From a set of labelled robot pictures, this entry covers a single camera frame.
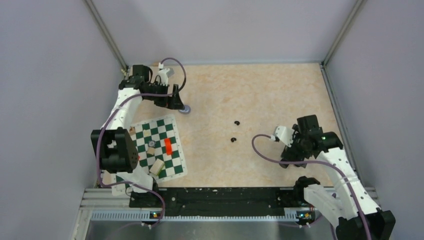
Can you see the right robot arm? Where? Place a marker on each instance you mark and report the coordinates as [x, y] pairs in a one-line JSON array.
[[353, 213]]

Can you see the small wooden cube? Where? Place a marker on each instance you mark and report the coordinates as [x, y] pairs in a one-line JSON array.
[[151, 151]]

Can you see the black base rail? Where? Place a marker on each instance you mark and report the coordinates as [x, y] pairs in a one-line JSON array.
[[225, 202]]

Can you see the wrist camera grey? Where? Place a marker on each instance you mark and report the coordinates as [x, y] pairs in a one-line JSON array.
[[165, 72], [284, 135]]

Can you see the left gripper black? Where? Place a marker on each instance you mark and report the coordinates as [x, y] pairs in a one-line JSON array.
[[172, 102]]

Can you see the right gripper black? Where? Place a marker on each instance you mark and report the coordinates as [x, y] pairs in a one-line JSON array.
[[290, 153]]

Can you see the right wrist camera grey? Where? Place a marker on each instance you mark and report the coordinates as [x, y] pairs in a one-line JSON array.
[[284, 135]]

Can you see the aluminium frame post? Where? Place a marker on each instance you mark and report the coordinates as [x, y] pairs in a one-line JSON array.
[[105, 33], [344, 30]]

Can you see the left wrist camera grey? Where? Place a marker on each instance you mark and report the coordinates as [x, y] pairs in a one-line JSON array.
[[165, 72]]

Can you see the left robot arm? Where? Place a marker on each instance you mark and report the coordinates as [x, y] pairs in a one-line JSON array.
[[114, 150]]

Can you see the green white chess mat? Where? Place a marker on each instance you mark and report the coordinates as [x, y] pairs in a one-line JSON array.
[[155, 129]]

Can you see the aluminium frame post right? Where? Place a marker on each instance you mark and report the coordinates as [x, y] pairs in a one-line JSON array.
[[344, 30]]

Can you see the aluminium frame post left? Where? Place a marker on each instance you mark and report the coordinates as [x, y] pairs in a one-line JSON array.
[[105, 33]]

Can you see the orange rectangular block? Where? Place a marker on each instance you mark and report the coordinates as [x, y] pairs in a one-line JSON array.
[[168, 146]]

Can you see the blue poker chip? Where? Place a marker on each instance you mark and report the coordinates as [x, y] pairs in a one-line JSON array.
[[151, 144]]

